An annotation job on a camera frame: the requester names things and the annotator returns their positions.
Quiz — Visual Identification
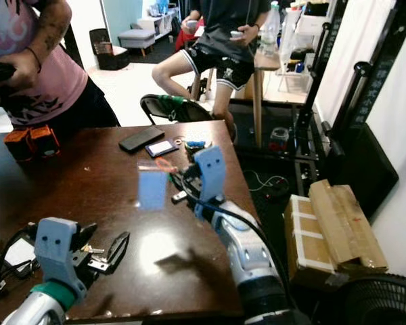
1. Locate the pink-shirt person's left hand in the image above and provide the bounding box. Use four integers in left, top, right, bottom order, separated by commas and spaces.
0, 49, 43, 92

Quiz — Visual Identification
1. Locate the blue-edged card holder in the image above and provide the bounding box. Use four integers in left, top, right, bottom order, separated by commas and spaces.
143, 138, 181, 158

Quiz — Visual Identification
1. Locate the blue and green gadget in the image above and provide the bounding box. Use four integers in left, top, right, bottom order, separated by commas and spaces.
183, 138, 211, 154

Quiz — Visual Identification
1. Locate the black smartphone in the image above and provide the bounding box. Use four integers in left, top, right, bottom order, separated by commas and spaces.
118, 125, 166, 154

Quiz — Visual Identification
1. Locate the black folding chair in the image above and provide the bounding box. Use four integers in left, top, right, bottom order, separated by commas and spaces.
138, 93, 215, 125

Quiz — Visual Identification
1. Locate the white card black holder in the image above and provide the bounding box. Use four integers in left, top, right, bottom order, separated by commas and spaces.
0, 237, 40, 282

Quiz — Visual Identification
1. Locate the round glass jar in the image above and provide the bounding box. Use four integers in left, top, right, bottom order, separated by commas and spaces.
269, 126, 291, 152

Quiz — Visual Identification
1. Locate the orange black battery pack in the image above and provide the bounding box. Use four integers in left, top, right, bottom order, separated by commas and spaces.
29, 125, 61, 159
3, 129, 35, 163

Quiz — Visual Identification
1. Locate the wooden side table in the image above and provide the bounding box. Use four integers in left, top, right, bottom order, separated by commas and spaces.
249, 51, 283, 147

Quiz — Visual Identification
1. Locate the black low chair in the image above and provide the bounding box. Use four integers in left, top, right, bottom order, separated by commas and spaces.
89, 27, 120, 71

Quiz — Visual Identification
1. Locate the grey upholstered stool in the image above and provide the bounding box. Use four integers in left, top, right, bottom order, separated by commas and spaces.
118, 28, 157, 57

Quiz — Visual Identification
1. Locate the person in pink shirt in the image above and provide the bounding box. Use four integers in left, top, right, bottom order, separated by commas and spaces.
0, 0, 121, 129

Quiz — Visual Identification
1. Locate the brown cardboard box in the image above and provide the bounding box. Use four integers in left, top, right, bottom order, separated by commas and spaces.
307, 179, 390, 272

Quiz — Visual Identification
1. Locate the person in black clothes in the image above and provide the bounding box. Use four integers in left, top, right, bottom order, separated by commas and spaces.
152, 0, 273, 139

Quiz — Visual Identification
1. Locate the clear water bottle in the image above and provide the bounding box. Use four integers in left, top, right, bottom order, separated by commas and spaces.
258, 1, 282, 59

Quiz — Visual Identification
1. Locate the slim black banner stand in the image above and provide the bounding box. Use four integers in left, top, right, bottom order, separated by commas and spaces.
294, 0, 347, 197

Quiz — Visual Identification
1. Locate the white storage shelf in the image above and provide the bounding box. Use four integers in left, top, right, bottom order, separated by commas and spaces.
280, 0, 330, 93

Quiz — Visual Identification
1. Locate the wide black banner stand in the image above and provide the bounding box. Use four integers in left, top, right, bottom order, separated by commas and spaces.
332, 0, 406, 219

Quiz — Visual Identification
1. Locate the black round fan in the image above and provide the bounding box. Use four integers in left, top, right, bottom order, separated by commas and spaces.
317, 271, 406, 325

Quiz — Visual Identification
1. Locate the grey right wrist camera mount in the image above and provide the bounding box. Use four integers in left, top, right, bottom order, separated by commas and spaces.
191, 145, 229, 207

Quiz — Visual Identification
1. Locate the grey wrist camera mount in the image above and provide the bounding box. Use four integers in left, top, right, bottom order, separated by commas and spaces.
35, 217, 89, 288
191, 145, 229, 207

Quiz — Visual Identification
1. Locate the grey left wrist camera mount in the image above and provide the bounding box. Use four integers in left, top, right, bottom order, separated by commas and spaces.
35, 217, 89, 288

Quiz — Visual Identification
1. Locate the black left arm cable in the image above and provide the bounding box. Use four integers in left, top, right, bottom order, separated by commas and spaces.
0, 223, 43, 319

